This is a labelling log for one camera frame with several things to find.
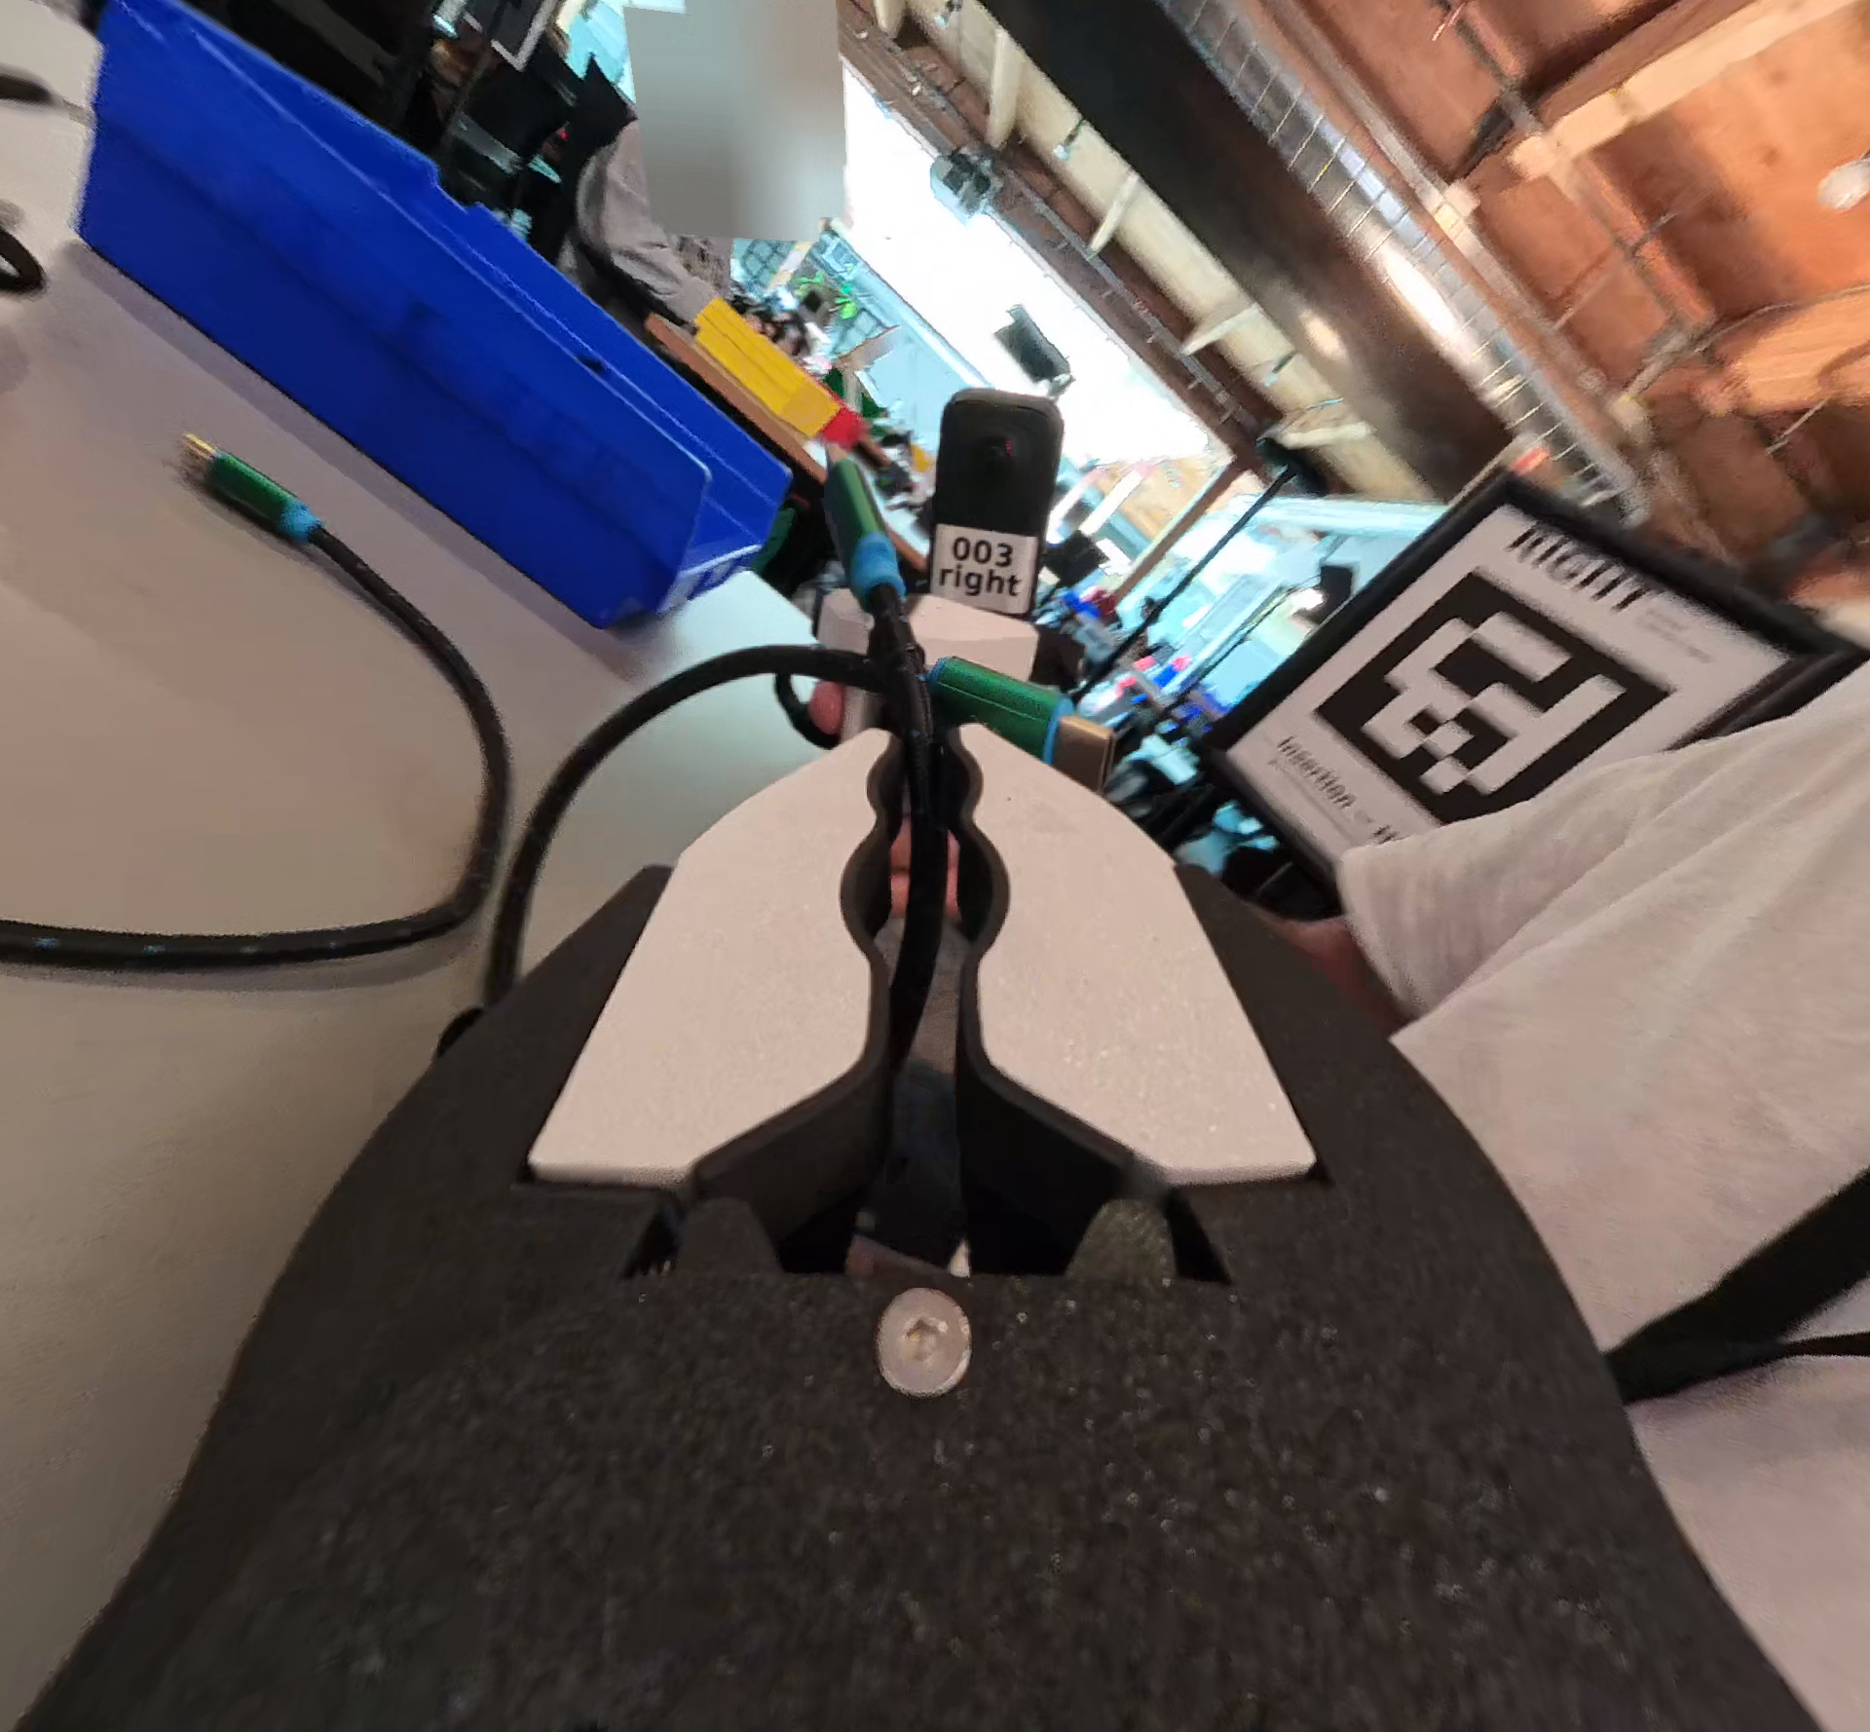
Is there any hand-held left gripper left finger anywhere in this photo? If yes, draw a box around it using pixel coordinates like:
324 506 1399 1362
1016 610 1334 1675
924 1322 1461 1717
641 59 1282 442
527 729 896 1274

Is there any black mounted monitor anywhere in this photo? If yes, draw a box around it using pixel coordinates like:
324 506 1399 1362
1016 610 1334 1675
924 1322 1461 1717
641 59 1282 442
998 308 1076 394

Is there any person's right hand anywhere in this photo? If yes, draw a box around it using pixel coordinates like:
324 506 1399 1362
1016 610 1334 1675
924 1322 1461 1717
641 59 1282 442
811 681 962 943

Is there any yellow storage box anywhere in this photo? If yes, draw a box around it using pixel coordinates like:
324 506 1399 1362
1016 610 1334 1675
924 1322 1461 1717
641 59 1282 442
691 298 847 446

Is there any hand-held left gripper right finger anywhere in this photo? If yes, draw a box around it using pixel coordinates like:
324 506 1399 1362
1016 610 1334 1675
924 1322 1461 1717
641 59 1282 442
952 725 1320 1276

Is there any black shoulder strap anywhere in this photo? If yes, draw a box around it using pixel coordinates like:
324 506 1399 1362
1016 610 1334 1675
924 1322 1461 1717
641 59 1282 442
1605 1170 1870 1408

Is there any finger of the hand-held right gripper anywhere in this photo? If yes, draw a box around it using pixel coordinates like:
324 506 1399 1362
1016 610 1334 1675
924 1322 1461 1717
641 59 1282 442
815 598 896 701
908 594 1042 679

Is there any person's white shirt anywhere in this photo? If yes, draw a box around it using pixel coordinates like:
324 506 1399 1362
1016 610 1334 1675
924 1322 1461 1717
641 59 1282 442
1338 673 1870 1732

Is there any blue plastic bin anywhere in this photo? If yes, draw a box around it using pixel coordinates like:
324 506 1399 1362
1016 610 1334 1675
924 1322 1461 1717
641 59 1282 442
76 0 795 634

